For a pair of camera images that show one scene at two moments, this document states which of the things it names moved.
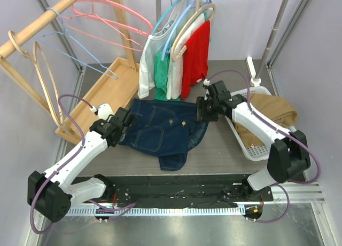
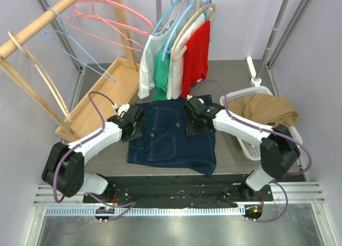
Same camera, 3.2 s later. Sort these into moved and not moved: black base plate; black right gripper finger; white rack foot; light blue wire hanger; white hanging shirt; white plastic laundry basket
Moved: black right gripper finger; light blue wire hanger
Not moved: black base plate; white hanging shirt; white plastic laundry basket; white rack foot
